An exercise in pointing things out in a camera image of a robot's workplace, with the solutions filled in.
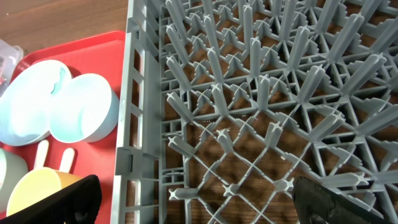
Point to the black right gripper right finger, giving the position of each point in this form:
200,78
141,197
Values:
316,204

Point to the white plastic spoon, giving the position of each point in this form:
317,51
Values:
41,154

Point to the red plastic tray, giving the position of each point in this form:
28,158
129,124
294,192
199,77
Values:
102,54

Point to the grey plastic dishwasher rack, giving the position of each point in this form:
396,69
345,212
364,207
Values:
224,104

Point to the white plastic fork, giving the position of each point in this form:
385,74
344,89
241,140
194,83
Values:
67,160

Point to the light blue plate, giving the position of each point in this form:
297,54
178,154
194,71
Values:
26,103

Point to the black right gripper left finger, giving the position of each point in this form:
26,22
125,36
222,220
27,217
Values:
78,203

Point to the clear plastic waste bin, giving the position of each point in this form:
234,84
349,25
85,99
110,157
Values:
10,57

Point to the mint green bowl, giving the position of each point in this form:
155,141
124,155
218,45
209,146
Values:
13,168

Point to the yellow plastic cup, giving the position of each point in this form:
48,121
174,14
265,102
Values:
37,185

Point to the light blue bowl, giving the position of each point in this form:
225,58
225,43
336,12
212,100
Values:
86,110

